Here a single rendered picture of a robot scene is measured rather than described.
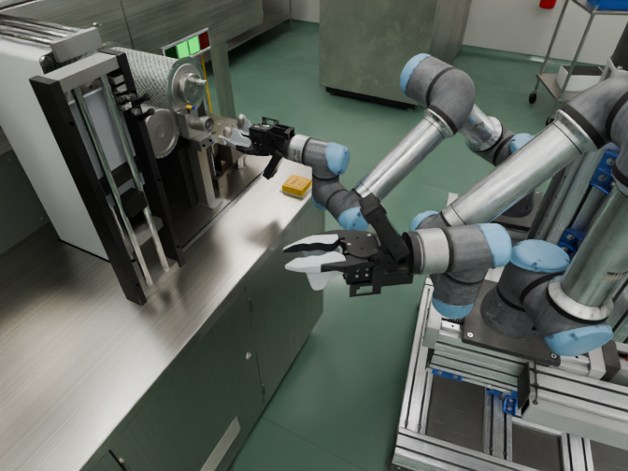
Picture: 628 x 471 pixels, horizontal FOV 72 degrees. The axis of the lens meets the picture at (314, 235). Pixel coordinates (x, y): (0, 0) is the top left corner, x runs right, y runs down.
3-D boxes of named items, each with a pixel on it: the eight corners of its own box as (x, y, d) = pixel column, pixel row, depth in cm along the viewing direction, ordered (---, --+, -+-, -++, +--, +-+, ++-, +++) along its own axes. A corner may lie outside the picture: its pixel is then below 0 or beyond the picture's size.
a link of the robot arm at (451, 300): (455, 276, 88) (468, 236, 81) (478, 321, 80) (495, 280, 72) (419, 280, 87) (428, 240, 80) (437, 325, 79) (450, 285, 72)
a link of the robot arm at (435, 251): (451, 245, 66) (433, 217, 73) (422, 248, 66) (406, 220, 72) (444, 282, 70) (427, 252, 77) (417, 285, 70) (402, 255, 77)
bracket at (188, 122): (215, 212, 129) (196, 118, 109) (197, 206, 131) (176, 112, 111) (224, 203, 133) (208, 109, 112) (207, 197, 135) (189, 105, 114)
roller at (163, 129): (151, 164, 109) (138, 121, 101) (79, 141, 118) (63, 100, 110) (182, 143, 117) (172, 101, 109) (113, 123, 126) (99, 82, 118)
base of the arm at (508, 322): (540, 300, 114) (554, 275, 108) (544, 347, 104) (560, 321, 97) (480, 287, 118) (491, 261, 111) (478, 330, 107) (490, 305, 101)
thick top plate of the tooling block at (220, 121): (233, 164, 136) (230, 147, 132) (137, 135, 150) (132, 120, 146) (260, 140, 147) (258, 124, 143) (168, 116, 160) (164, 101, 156)
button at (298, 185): (301, 196, 135) (301, 190, 133) (281, 191, 137) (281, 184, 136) (311, 185, 140) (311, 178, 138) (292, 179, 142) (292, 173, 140)
